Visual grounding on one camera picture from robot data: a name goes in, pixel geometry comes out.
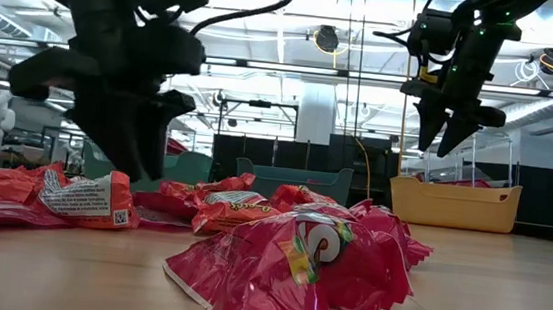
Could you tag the black partition panels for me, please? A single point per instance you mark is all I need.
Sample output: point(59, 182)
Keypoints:
point(257, 150)

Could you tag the red plastic bin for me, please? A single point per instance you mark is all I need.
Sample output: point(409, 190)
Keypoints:
point(177, 147)

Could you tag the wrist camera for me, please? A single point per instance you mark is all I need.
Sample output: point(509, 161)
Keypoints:
point(170, 48)
point(432, 33)

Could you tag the black overhead light rail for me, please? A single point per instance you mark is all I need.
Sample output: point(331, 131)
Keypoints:
point(289, 68)

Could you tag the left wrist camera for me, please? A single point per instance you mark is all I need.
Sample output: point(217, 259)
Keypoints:
point(170, 48)

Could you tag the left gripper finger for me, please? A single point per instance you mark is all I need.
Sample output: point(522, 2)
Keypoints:
point(154, 144)
point(107, 135)

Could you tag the white metal rack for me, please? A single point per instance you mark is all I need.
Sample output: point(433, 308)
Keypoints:
point(472, 167)

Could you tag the black gantry frame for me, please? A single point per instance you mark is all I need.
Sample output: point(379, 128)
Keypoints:
point(260, 104)

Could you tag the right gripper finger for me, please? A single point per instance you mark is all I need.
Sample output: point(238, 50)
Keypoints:
point(456, 133)
point(430, 123)

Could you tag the yellow plastic bin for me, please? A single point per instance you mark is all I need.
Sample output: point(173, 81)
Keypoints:
point(452, 210)

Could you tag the black aluminium rig frame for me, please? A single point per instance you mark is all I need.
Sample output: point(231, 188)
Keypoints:
point(551, 231)

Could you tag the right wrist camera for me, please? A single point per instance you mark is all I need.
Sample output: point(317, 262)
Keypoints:
point(432, 33)

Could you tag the blue plastic bin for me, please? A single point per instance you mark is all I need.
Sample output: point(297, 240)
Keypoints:
point(304, 177)

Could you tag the pink translucent candy wrapper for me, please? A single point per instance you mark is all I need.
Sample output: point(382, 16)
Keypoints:
point(161, 205)

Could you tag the teal green plastic bin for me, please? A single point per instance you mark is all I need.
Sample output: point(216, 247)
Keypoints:
point(190, 167)

